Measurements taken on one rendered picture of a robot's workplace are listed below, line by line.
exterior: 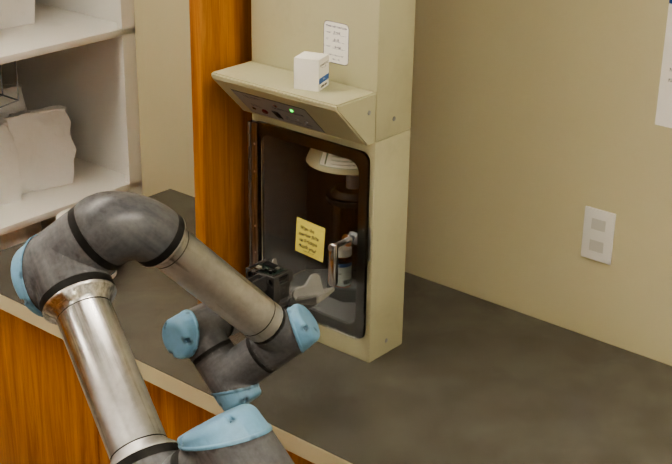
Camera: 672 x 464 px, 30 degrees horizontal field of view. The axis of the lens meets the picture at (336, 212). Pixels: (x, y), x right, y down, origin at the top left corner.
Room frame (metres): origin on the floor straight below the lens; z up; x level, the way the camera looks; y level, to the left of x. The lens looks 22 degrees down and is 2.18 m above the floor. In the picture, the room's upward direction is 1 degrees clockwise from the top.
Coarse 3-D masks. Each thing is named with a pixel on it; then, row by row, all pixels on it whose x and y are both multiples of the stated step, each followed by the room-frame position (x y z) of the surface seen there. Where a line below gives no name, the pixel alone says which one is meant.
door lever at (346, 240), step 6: (342, 240) 2.24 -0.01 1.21; (348, 240) 2.25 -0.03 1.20; (330, 246) 2.21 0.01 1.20; (336, 246) 2.21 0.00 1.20; (348, 246) 2.25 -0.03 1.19; (330, 252) 2.22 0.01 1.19; (336, 252) 2.21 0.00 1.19; (330, 258) 2.21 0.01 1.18; (336, 258) 2.22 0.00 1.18; (330, 264) 2.21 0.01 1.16; (336, 264) 2.22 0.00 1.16; (330, 270) 2.21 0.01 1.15; (336, 270) 2.22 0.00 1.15; (330, 276) 2.21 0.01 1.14; (336, 276) 2.22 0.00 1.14; (330, 282) 2.21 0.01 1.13; (336, 282) 2.22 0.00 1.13
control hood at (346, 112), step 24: (216, 72) 2.34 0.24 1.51; (240, 72) 2.34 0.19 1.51; (264, 72) 2.35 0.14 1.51; (288, 72) 2.35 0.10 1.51; (264, 96) 2.28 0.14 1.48; (288, 96) 2.21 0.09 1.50; (312, 96) 2.19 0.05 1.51; (336, 96) 2.20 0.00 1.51; (360, 96) 2.20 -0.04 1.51; (336, 120) 2.18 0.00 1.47; (360, 120) 2.19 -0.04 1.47
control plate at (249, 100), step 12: (240, 96) 2.34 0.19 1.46; (252, 96) 2.31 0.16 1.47; (252, 108) 2.37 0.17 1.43; (264, 108) 2.33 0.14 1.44; (276, 108) 2.29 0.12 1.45; (288, 108) 2.26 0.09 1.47; (300, 108) 2.23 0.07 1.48; (288, 120) 2.31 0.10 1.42; (300, 120) 2.28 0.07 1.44; (312, 120) 2.24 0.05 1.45; (324, 132) 2.26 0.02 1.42
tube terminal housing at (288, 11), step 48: (288, 0) 2.37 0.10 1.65; (336, 0) 2.29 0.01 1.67; (384, 0) 2.24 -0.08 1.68; (288, 48) 2.37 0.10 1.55; (384, 48) 2.24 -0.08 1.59; (384, 96) 2.25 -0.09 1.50; (384, 144) 2.25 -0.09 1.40; (384, 192) 2.25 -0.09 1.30; (384, 240) 2.26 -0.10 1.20; (384, 288) 2.26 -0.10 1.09; (336, 336) 2.28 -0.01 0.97; (384, 336) 2.27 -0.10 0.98
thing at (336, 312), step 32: (288, 160) 2.35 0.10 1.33; (320, 160) 2.30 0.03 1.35; (352, 160) 2.25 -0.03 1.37; (288, 192) 2.35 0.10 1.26; (320, 192) 2.30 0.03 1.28; (352, 192) 2.25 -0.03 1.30; (288, 224) 2.35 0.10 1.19; (320, 224) 2.30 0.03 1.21; (352, 224) 2.25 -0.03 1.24; (288, 256) 2.35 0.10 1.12; (352, 256) 2.24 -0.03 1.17; (352, 288) 2.24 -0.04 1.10; (320, 320) 2.30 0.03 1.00; (352, 320) 2.24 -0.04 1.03
